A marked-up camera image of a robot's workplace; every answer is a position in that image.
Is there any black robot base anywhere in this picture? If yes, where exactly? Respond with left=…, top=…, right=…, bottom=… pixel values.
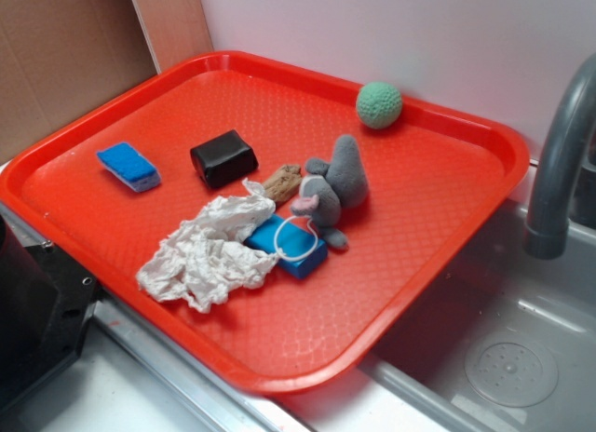
left=1, top=220, right=98, bottom=412

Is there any blue sponge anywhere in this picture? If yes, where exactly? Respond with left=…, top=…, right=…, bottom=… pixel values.
left=96, top=142, right=161, bottom=193

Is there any small brown wood piece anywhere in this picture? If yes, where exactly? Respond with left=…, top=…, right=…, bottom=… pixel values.
left=263, top=164, right=303, bottom=206

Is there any grey plush mouse toy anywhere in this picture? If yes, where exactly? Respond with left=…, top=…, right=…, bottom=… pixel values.
left=291, top=134, right=370, bottom=250

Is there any blue rectangular block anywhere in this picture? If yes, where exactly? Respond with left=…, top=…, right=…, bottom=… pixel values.
left=244, top=214, right=328, bottom=279

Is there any red plastic tray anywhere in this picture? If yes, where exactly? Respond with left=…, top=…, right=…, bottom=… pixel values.
left=1, top=51, right=529, bottom=395

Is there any black rectangular block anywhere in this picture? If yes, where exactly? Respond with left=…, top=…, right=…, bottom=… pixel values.
left=190, top=129, right=259, bottom=189

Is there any crumpled white paper towel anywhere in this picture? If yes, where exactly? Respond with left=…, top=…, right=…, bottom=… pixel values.
left=136, top=179, right=278, bottom=314

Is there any green textured ball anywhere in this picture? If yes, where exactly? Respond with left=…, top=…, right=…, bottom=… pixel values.
left=356, top=82, right=403, bottom=129

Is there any grey plastic sink basin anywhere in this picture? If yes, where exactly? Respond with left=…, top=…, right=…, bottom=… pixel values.
left=281, top=203, right=595, bottom=431

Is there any grey toy faucet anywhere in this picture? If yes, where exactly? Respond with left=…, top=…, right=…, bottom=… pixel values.
left=523, top=56, right=595, bottom=260

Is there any brown cardboard panel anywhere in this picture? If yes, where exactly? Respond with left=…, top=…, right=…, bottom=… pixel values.
left=1, top=0, right=156, bottom=162

